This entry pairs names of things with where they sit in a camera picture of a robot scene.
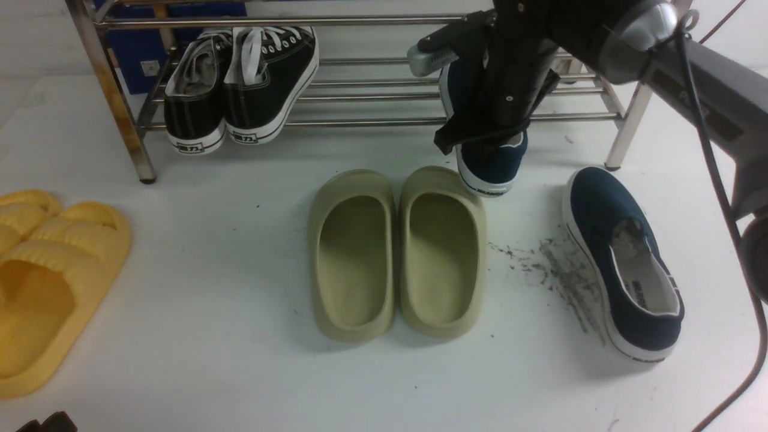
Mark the left olive green slipper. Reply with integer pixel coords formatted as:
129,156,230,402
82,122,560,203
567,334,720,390
307,169,395,344

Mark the blue box behind rack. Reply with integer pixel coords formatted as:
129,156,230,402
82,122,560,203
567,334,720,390
107,2,247,95

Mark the far yellow ribbed slipper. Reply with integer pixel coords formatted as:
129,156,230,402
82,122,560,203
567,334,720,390
1,190,62,255

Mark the olive green slipper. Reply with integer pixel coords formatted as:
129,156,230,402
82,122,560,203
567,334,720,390
398,166,487,339
307,169,395,344

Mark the yellow ribbed slipper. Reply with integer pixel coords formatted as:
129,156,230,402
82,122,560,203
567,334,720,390
1,190,62,255
1,202,132,400

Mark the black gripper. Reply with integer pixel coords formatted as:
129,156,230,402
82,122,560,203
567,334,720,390
433,1,577,155

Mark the right black canvas sneaker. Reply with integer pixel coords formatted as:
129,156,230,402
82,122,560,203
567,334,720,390
223,26,319,145

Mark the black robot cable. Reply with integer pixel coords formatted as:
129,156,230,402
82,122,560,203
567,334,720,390
675,9,768,432

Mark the near yellow ribbed slipper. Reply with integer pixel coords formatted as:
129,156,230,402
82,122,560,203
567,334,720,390
1,202,132,400

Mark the dark object bottom edge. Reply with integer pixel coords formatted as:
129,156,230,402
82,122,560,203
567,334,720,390
17,411,79,432

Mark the stainless steel shoe rack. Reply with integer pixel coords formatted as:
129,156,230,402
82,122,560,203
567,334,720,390
67,1,686,184

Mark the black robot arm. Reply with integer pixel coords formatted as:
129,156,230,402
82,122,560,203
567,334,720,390
408,1,767,301

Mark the right olive green slipper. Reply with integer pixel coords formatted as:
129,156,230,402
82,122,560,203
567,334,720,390
398,166,487,339

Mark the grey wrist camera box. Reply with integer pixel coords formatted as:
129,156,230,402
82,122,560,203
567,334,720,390
407,23,482,77

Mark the black canvas sneaker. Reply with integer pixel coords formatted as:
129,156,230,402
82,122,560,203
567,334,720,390
223,26,319,145
163,28,233,155

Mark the navy slip-on shoe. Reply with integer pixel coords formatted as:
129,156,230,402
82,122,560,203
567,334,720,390
439,59,529,197
562,167,684,364

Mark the left black canvas sneaker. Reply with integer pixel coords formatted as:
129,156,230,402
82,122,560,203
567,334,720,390
163,28,233,155

